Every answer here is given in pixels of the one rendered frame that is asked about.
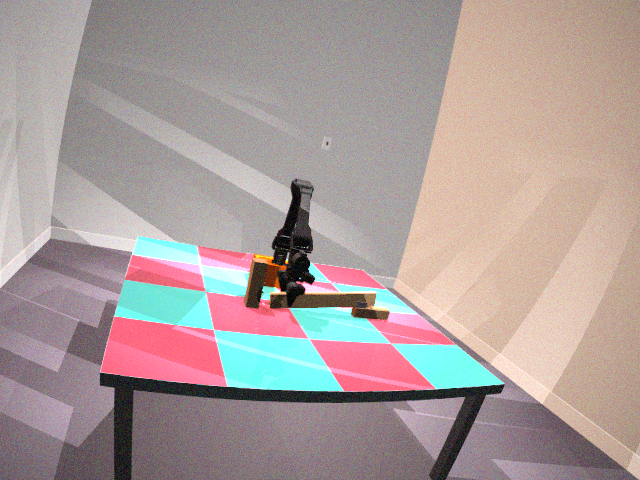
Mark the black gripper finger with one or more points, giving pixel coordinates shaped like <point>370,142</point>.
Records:
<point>290,297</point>
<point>282,285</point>

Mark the long wooden rail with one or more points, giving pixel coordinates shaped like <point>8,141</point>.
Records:
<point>323,300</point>

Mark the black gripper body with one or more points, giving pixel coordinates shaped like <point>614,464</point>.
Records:
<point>292,276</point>

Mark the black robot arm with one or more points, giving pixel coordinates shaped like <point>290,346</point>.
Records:
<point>293,240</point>

